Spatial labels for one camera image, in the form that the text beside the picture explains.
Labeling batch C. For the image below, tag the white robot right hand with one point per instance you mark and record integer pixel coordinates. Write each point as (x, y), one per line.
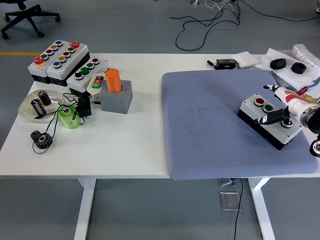
(290, 100)

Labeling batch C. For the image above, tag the three-button control box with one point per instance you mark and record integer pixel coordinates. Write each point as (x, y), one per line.
(250, 107)

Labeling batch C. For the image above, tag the five-button control box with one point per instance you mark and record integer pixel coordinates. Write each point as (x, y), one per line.
(72, 58)
(37, 71)

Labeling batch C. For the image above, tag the brass valve fitting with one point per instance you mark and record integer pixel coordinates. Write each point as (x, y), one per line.
(311, 98)

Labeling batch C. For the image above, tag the white foam sheet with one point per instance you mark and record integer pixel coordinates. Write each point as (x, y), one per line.
(282, 75)

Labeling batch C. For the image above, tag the clear bubble wrap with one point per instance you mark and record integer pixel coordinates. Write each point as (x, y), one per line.
(305, 53)

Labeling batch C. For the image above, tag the black device with green label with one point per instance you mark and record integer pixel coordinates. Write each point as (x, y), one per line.
(225, 64)

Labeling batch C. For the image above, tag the short black pen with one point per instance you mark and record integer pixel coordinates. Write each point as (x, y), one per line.
(211, 63)

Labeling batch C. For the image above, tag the grey-blue textured mat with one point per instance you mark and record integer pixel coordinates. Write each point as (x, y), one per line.
(200, 112)

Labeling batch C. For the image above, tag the small metal floor plate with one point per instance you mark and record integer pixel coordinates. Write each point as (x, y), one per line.
(225, 182)

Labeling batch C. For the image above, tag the white table leg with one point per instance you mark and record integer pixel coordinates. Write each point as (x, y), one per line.
(262, 212)
(86, 212)

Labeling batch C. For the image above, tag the large metal floor plate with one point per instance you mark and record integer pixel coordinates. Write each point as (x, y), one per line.
(228, 201)

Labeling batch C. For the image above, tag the silver stand foot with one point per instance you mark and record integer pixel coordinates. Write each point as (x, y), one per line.
(195, 2)

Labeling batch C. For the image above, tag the grey block holder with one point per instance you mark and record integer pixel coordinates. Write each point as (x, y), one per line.
(115, 102)

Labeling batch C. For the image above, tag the orange cylinder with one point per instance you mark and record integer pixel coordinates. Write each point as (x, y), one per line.
(113, 81)

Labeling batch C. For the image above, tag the small black adapter box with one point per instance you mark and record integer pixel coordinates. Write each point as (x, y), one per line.
(84, 106)

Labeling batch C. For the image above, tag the white box with black knob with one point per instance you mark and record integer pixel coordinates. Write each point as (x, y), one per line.
(75, 83)

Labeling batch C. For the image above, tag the green plastic cylinder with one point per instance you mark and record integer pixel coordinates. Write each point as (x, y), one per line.
(68, 120)

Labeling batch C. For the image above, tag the black capacitor cylinder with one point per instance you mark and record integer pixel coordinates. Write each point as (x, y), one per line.
(44, 98)
(38, 107)

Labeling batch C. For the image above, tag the black metal gear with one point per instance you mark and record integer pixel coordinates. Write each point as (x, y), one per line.
(42, 140)

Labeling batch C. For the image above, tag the silver metal dish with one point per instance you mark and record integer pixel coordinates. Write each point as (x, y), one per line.
(26, 110)

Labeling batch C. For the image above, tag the black office chair base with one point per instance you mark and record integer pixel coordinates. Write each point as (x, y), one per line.
(25, 13)

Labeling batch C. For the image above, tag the white square switch plate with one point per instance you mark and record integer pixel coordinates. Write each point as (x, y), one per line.
(246, 59)

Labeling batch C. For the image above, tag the cream red-green switch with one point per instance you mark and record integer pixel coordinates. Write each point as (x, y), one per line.
(93, 91)

